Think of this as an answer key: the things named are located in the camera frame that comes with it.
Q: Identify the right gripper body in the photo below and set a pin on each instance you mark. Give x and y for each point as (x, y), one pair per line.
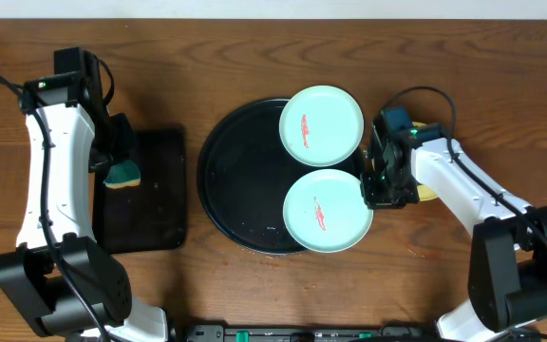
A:
(386, 192)

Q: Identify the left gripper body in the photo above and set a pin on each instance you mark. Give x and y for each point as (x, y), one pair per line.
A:
(119, 143)

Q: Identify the green yellow sponge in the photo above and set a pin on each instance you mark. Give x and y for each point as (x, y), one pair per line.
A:
(123, 174)

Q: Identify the yellow plate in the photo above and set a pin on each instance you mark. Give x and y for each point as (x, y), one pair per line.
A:
(426, 192)

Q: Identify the light blue plate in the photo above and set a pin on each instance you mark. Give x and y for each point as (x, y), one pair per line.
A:
(321, 125)
(324, 211)

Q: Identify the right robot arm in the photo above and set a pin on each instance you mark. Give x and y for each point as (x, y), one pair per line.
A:
(507, 281)

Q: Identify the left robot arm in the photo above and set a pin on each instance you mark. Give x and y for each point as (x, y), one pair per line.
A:
(58, 278)

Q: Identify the rectangular black tray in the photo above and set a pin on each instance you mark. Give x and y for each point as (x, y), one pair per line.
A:
(152, 215)

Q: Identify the round black tray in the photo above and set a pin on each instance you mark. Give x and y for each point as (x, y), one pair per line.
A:
(245, 173)

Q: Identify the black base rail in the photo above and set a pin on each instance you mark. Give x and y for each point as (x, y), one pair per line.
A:
(218, 333)

